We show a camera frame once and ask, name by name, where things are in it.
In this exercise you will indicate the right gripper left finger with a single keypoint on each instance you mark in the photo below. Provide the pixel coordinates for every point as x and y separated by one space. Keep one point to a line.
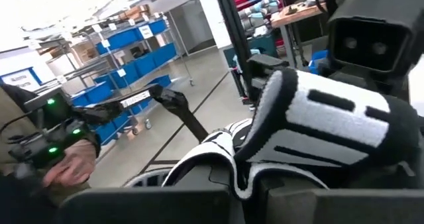
149 207

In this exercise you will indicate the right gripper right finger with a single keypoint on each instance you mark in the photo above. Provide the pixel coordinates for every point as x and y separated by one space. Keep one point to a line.
331 207

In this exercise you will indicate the black and white sock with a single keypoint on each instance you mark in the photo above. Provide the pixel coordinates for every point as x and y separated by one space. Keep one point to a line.
331 124

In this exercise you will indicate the person's hand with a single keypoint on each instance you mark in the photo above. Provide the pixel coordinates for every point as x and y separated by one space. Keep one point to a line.
71 166

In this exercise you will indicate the wooden top workbench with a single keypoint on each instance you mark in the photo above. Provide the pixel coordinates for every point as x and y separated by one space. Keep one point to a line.
291 17

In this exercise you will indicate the teal cabinet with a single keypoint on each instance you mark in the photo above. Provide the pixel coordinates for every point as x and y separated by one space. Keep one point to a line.
265 45

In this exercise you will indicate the metal rack with blue bins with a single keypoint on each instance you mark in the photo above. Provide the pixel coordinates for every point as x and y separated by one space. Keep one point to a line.
145 61

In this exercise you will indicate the person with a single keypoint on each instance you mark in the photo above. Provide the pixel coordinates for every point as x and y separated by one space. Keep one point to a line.
13 118

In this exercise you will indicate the white sign with blue border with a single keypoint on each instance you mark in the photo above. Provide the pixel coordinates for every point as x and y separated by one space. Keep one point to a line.
20 79

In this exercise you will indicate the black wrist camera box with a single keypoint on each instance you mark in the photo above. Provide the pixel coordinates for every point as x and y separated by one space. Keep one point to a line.
371 45

